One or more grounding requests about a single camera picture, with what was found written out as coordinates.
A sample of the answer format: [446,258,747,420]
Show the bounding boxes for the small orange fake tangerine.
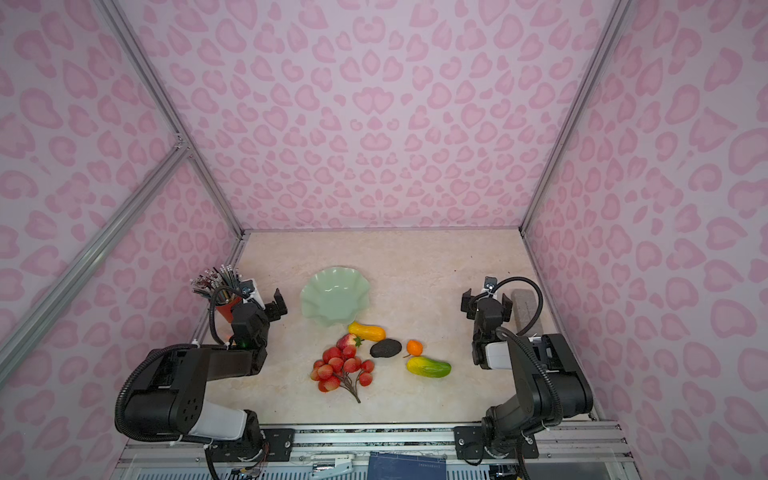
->
[406,340,423,357]

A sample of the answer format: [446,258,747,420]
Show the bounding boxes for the red fake strawberry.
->
[336,333,363,351]

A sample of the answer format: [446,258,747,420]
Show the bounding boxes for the green yellow fake cucumber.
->
[406,356,452,378]

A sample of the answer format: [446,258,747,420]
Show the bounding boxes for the red fake cherry bunch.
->
[309,346,375,404]

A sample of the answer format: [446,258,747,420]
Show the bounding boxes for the dark fake avocado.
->
[369,338,402,358]

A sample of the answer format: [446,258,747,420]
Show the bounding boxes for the yellow orange fake mango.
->
[347,322,387,342]

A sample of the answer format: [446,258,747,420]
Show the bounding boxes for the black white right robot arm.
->
[453,276,594,466]

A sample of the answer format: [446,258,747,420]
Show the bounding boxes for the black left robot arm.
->
[114,290,288,450]

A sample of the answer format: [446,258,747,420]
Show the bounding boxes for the light green wavy fruit bowl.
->
[300,267,371,326]

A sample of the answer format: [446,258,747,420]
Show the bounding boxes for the grey rectangular stone block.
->
[511,289,544,337]

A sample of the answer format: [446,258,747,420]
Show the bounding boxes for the red metal pencil cup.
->
[215,295,243,323]

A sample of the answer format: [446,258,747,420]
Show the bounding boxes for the bundle of coloured pencils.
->
[190,265,242,306]

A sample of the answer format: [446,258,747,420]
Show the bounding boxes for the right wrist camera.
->
[483,276,498,292]

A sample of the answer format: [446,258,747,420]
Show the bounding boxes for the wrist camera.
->
[239,278,265,309]
[483,276,498,292]

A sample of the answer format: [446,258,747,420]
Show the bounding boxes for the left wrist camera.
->
[239,278,265,309]

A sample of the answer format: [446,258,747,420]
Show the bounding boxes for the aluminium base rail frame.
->
[112,421,639,479]

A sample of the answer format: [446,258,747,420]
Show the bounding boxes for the aluminium diagonal frame bar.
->
[1,141,188,384]

